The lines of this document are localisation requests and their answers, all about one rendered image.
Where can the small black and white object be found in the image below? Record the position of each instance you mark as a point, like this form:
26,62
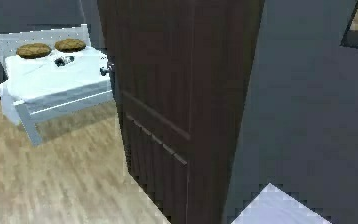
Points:
63,61

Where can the white bed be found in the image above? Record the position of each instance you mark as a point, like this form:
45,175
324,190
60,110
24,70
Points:
53,80

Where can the dark brown room door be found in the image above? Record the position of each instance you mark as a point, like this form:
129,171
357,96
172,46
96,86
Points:
173,100

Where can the brown round pillow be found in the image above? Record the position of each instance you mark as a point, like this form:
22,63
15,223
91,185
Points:
70,45
33,50

